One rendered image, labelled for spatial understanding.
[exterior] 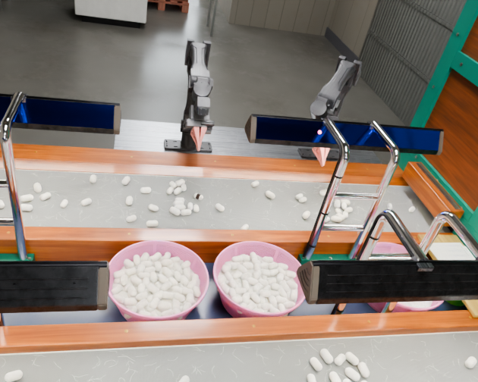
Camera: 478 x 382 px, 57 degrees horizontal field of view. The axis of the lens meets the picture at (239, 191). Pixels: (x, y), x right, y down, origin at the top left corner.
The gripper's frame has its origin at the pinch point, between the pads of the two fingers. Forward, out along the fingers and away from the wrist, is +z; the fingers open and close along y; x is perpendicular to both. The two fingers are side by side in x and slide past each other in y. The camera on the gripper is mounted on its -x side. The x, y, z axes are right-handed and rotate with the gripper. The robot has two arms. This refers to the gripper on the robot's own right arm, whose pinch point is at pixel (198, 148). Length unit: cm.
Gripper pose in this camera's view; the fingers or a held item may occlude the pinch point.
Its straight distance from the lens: 153.3
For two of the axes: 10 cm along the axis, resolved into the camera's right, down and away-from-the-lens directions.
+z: 0.2, 9.7, -2.3
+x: -2.5, 2.2, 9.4
